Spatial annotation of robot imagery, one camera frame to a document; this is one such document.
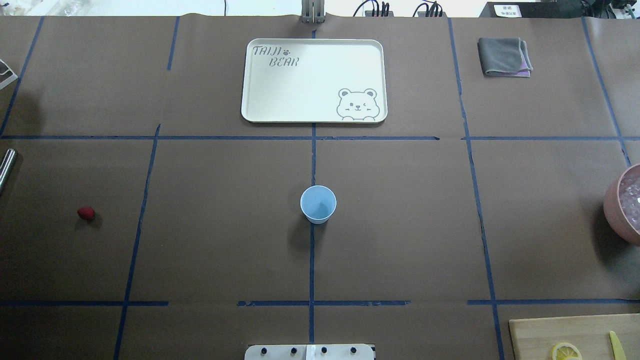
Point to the lemon slices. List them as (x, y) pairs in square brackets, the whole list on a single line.
[(566, 352)]

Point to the black box with label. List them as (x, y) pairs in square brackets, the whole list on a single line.
[(544, 9)]

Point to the aluminium frame post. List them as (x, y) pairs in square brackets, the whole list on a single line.
[(313, 11)]

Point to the light blue plastic cup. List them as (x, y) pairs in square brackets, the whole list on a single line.
[(318, 204)]

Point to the yellow plastic knife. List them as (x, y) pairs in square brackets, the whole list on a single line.
[(616, 346)]

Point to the white wire cup rack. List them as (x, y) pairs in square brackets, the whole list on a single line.
[(7, 75)]

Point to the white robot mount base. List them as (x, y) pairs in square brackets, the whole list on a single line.
[(340, 351)]

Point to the steel muddler black tip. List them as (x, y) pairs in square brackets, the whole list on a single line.
[(6, 167)]

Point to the folded grey cloth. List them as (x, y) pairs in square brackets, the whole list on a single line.
[(504, 57)]

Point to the pink bowl of ice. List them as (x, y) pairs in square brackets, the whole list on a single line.
[(621, 205)]

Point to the red strawberry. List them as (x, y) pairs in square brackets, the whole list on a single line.
[(86, 213)]

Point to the cream bear serving tray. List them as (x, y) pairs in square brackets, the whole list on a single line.
[(314, 80)]

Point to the wooden cutting board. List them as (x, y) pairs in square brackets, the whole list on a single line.
[(535, 338)]

